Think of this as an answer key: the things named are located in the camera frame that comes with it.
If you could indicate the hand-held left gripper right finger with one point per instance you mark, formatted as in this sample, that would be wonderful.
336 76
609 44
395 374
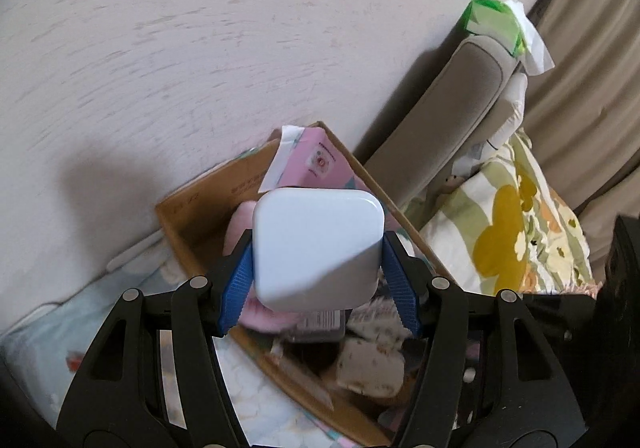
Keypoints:
402 288

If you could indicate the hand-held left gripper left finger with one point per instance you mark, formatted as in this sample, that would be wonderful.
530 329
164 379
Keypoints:
235 285

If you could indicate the pink plush toy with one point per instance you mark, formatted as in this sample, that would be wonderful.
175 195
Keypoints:
240 223

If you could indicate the cardboard box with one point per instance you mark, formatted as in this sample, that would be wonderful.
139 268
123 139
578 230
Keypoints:
205 213

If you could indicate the white square box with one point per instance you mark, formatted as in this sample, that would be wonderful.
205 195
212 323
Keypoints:
315 243

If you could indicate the cream floral pouch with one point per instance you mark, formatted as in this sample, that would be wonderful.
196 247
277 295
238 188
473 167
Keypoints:
370 363

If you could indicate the floral yellow green pillow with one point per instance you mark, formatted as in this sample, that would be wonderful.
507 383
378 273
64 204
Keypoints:
500 223

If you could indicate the pink tissue pack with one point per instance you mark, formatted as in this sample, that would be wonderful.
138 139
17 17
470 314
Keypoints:
325 162

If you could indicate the beige padded headboard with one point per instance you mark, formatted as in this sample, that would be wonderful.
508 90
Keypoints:
450 102

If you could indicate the light blue floral blanket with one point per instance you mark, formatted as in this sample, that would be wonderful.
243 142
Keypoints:
40 363

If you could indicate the beige curtain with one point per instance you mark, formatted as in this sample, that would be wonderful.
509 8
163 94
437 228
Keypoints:
590 92

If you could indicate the green tissue pack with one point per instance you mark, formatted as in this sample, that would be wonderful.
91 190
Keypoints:
492 20

